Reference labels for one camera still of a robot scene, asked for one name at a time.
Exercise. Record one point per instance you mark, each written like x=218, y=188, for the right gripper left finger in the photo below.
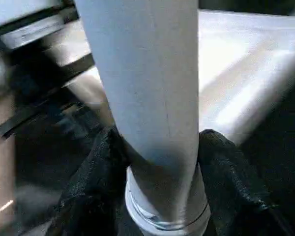
x=93, y=196

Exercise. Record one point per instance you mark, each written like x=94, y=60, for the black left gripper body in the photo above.
x=51, y=73

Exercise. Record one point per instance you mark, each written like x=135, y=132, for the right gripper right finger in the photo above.
x=231, y=196

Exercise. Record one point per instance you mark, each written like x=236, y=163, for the white plastic table leg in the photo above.
x=150, y=73

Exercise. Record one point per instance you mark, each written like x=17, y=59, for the white plastic table top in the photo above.
x=236, y=73

